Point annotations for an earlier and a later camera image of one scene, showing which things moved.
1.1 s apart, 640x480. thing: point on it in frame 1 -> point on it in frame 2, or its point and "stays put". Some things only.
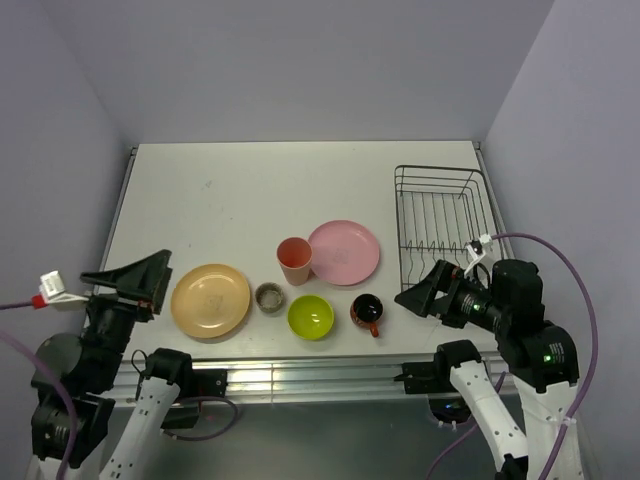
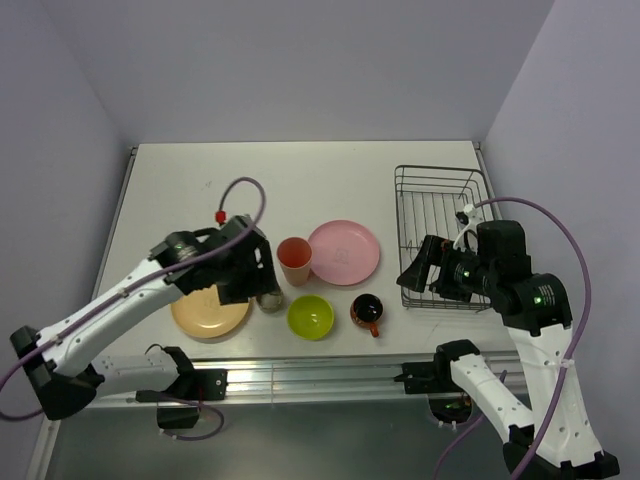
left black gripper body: x=110 y=309 -> x=245 y=279
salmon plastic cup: x=295 y=256 stays put
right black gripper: x=445 y=275 -> x=435 y=249
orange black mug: x=365 y=310 stays put
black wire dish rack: x=437 y=210 stays put
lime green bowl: x=309 y=317 stays put
